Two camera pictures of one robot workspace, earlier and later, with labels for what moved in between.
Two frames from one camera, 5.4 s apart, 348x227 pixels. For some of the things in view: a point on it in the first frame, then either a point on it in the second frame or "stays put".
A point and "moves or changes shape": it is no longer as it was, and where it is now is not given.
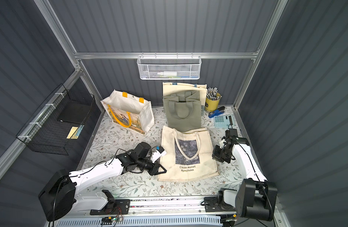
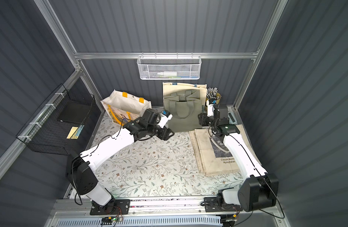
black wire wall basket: [54, 126] stays put
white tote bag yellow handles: [130, 110] stays put
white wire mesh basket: [169, 67] stays put
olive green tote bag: [184, 110] stays put
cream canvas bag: [189, 155] moves or changes shape
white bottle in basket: [168, 73] stays put
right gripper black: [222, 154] to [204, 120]
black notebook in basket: [74, 111] stays put
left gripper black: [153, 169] to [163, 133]
